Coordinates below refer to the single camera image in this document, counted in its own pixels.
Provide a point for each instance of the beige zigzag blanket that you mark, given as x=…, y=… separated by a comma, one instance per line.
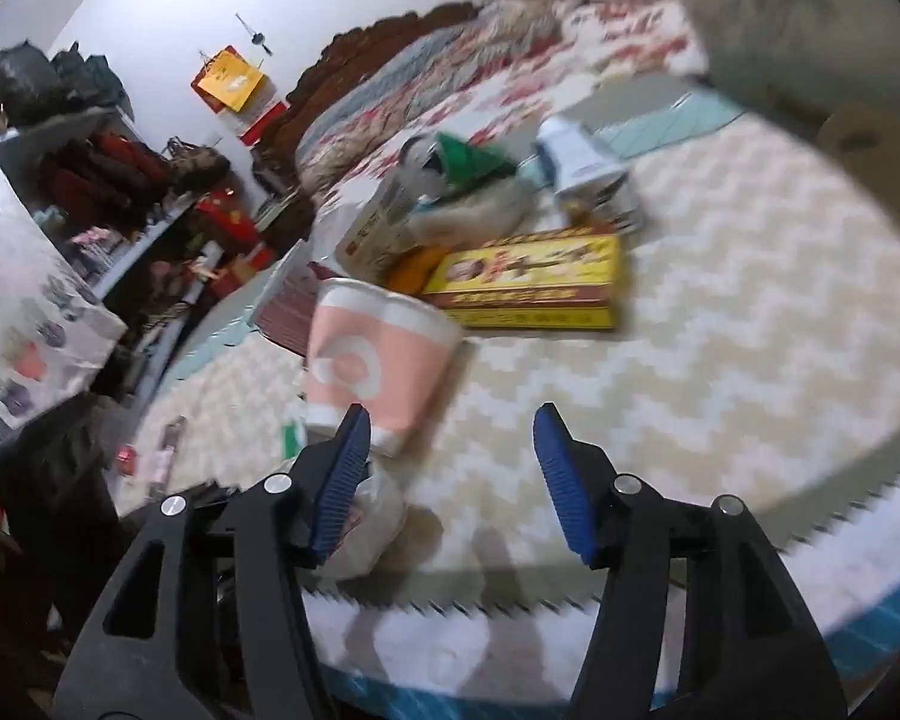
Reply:
x=761, y=358

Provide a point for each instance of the yellow red flat box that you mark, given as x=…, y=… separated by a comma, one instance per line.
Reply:
x=560, y=280

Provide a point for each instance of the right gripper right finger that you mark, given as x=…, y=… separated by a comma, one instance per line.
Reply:
x=751, y=648

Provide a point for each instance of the white wrapper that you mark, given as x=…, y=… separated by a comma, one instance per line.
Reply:
x=377, y=516

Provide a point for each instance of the cluttered storage shelf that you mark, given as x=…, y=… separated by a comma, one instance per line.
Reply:
x=150, y=232

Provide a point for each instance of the beige paper carton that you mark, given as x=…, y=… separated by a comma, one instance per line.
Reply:
x=380, y=233

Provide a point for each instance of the pink paper cup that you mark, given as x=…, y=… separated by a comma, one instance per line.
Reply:
x=382, y=350

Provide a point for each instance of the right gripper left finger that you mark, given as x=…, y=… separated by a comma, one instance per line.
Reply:
x=148, y=648

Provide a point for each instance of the white blue carton box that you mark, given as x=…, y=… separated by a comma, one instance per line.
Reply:
x=588, y=179

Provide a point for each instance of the yellow red wall calendar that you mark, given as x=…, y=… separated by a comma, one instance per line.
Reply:
x=226, y=81

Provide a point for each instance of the floral quilt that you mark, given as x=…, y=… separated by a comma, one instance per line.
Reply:
x=517, y=61

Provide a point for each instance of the black bags on shelf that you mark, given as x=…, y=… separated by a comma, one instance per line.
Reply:
x=34, y=88

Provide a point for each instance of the dark wooden headboard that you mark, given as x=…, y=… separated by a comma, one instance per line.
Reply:
x=350, y=59

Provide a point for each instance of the clear blue-lid storage box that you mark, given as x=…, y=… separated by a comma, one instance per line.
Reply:
x=802, y=60

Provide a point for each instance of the green soda can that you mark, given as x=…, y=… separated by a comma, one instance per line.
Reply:
x=440, y=166

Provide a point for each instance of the orange snack bag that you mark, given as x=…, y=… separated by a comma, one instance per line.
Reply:
x=410, y=272

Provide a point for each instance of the white printed cloth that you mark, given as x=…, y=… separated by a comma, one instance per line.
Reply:
x=55, y=335

